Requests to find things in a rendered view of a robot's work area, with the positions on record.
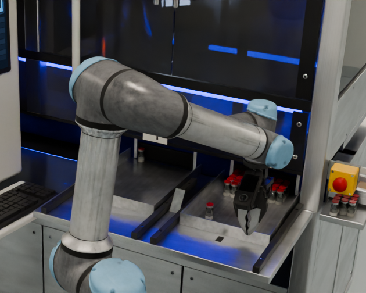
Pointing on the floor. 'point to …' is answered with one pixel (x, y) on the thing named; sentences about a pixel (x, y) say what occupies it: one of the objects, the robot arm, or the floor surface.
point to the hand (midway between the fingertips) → (247, 231)
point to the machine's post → (319, 138)
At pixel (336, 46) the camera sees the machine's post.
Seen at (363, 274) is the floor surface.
